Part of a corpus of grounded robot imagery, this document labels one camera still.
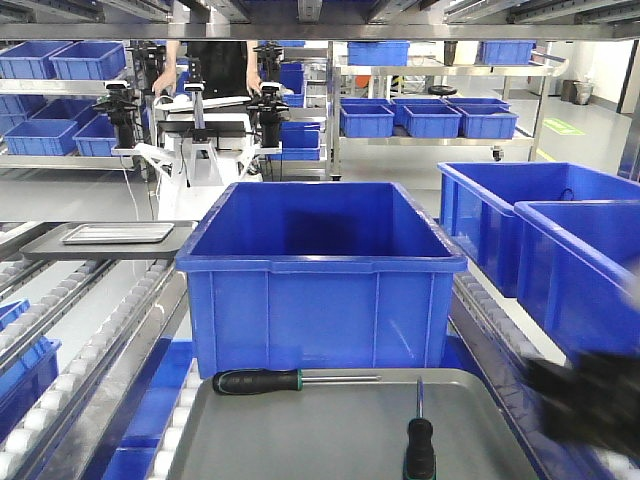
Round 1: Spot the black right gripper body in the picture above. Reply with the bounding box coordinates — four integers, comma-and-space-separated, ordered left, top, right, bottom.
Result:
523, 351, 639, 453

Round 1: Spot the green black screwdriver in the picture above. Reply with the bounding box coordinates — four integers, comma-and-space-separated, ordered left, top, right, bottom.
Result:
211, 369, 381, 396
402, 378, 436, 480

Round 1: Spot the grey metal tray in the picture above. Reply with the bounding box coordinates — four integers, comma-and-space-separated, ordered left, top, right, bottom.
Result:
167, 368, 539, 479

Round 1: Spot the small silver tray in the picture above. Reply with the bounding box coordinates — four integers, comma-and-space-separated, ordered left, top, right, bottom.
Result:
61, 222, 175, 245

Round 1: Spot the dark grey tray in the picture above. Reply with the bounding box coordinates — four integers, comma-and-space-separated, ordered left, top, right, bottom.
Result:
21, 220, 197, 261

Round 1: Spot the blue bin right near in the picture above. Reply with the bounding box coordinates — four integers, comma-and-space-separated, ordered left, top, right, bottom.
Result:
514, 200, 639, 361

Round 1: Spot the blue bin right far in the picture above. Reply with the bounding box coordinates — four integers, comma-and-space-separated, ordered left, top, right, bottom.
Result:
437, 162, 639, 298

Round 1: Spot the large blue bin on rack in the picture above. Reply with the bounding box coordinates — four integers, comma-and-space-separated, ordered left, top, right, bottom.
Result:
175, 182, 467, 377

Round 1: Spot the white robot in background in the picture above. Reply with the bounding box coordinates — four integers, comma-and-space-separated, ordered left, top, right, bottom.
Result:
94, 41, 289, 221

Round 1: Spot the person in black shirt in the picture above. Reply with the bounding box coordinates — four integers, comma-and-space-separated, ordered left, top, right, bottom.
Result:
151, 40, 264, 100

